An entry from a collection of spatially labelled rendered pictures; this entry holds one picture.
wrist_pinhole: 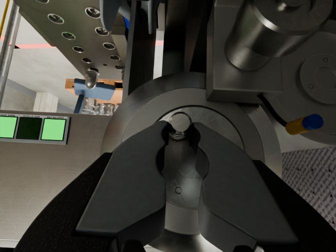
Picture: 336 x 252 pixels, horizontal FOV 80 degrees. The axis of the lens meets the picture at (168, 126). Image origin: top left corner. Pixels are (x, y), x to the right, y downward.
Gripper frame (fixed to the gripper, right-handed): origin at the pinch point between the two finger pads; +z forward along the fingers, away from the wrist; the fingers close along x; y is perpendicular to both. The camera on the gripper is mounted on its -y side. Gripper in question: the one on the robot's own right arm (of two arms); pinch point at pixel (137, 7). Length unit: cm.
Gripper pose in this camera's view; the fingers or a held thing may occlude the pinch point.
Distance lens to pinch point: 26.2
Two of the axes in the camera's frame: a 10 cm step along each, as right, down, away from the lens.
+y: -0.5, 9.8, -1.9
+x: 10.0, 0.5, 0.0
